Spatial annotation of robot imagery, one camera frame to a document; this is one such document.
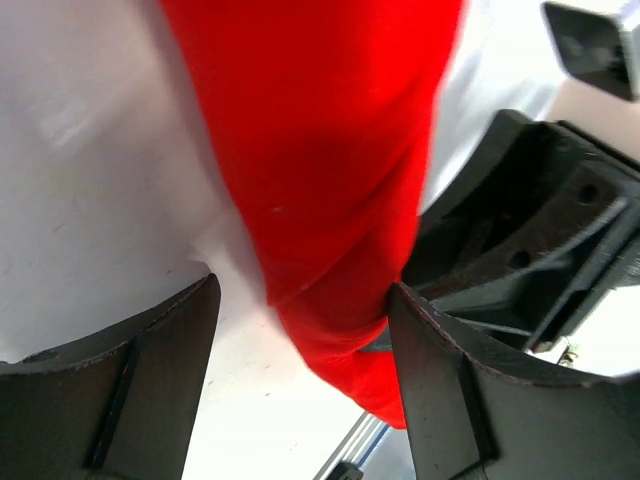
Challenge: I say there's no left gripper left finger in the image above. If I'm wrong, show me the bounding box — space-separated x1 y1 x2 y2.
1 275 221 479

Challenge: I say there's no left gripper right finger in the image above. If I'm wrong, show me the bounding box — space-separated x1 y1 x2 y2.
389 284 639 479

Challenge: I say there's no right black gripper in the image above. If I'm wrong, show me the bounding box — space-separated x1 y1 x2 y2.
402 109 639 350

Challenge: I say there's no bright red t-shirt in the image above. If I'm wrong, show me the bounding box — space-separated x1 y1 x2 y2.
162 1 464 428

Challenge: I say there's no front aluminium rail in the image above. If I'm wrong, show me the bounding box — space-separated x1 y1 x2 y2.
314 413 390 480

